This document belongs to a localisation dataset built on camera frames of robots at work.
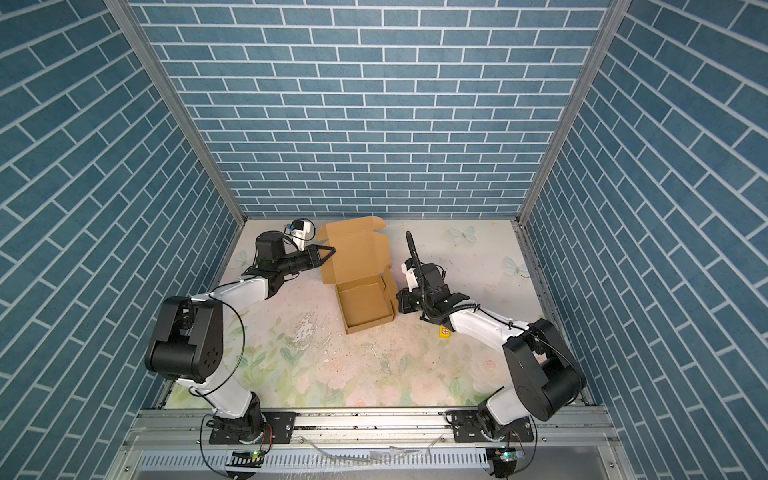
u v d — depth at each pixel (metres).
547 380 0.44
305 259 0.81
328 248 0.88
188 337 0.48
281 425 0.74
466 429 0.74
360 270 0.91
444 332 0.89
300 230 0.83
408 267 0.81
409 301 0.79
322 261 0.85
